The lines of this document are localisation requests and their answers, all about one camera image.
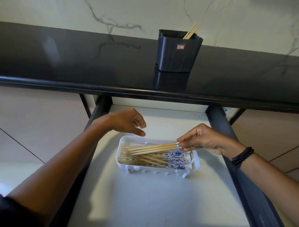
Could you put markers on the person's right forearm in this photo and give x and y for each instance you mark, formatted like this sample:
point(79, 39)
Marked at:
point(268, 180)

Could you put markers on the person's black shirt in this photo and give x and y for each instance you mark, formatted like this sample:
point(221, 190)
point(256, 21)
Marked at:
point(16, 214)

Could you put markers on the person's right middle finger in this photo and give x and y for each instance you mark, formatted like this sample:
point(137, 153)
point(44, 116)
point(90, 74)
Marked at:
point(189, 143)

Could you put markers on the wooden chopstick with patterned tip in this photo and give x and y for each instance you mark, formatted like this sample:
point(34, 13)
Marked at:
point(154, 147)
point(156, 151)

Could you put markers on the person's right thumb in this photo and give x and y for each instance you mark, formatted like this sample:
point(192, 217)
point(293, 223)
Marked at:
point(192, 148)

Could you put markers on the black plastic utensil holder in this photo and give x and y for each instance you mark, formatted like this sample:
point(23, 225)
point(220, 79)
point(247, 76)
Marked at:
point(175, 56)

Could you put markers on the person's left thumb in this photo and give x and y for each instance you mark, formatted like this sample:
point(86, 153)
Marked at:
point(138, 132)

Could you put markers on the black pull-out drawer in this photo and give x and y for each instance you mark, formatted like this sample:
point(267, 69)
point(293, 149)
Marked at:
point(233, 163)

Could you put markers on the plain wooden chopstick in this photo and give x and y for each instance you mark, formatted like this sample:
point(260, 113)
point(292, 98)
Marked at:
point(190, 30)
point(193, 31)

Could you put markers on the person's right hand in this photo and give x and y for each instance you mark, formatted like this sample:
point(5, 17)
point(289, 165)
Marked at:
point(210, 139)

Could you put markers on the pile of wooden chopsticks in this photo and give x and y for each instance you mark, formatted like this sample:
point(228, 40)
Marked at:
point(151, 160)

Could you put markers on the person's left forearm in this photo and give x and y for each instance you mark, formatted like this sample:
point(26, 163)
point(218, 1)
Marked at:
point(63, 163)

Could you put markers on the white plastic tray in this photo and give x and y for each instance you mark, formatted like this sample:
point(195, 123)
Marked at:
point(126, 142)

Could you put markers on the person's left hand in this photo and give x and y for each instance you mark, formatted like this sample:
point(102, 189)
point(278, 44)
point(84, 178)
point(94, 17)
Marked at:
point(123, 120)

